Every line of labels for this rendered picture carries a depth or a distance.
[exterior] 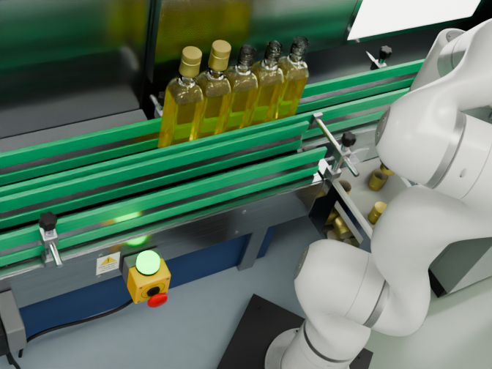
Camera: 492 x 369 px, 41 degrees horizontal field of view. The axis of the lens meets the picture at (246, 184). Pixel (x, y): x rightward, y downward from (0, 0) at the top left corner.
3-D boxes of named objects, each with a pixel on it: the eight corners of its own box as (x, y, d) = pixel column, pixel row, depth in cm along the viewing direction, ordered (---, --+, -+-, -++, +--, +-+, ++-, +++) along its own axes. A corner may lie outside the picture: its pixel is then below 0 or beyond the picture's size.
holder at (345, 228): (351, 181, 168) (373, 141, 156) (413, 268, 154) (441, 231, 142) (296, 198, 160) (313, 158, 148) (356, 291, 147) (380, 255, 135)
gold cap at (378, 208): (385, 222, 149) (392, 211, 145) (373, 226, 147) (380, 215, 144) (376, 210, 150) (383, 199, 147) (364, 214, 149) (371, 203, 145)
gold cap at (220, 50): (228, 71, 117) (233, 53, 114) (209, 71, 116) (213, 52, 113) (225, 58, 119) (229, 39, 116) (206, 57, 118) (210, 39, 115)
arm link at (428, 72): (458, 90, 127) (414, 73, 128) (490, 37, 117) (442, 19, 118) (454, 117, 122) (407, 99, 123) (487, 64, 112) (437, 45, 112)
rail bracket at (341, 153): (312, 137, 144) (328, 97, 135) (351, 194, 136) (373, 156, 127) (300, 140, 143) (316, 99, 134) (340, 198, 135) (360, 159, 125)
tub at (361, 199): (375, 176, 159) (388, 154, 152) (428, 250, 148) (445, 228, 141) (316, 195, 152) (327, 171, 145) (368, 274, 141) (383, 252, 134)
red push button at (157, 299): (162, 280, 123) (170, 295, 122) (160, 290, 126) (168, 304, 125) (143, 286, 122) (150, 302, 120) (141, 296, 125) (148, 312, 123)
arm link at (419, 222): (337, 263, 121) (419, 297, 120) (319, 320, 114) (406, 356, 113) (456, 86, 80) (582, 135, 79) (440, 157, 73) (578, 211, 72)
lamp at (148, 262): (154, 252, 125) (155, 244, 123) (162, 271, 123) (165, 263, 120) (132, 260, 123) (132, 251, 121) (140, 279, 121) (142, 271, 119)
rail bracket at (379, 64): (361, 75, 163) (380, 32, 153) (376, 93, 160) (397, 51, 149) (348, 77, 161) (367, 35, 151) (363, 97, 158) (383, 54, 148)
